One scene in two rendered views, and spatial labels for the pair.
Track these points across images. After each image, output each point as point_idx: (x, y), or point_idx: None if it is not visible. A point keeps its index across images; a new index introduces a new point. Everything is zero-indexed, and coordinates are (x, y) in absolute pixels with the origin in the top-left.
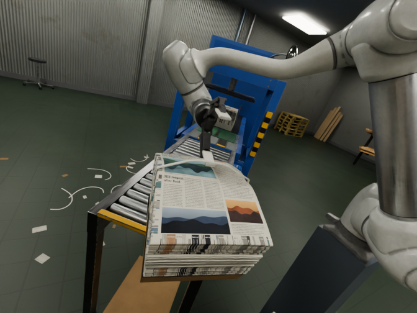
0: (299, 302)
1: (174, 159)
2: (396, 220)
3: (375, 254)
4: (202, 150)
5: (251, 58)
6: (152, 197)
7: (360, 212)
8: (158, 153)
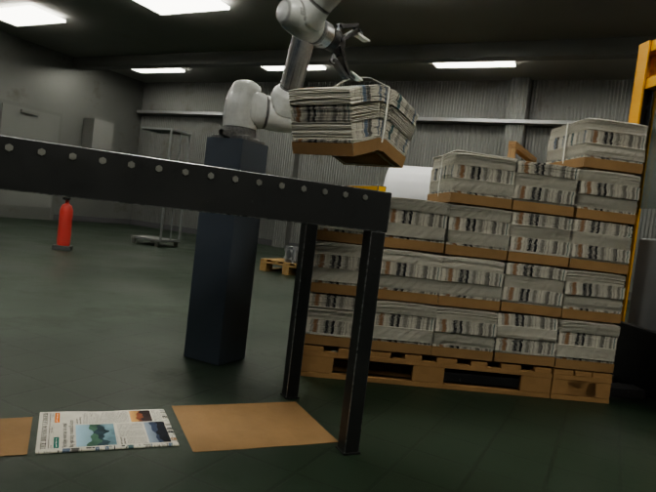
0: (249, 225)
1: (359, 85)
2: None
3: (289, 124)
4: (349, 71)
5: None
6: (396, 106)
7: (259, 106)
8: (348, 88)
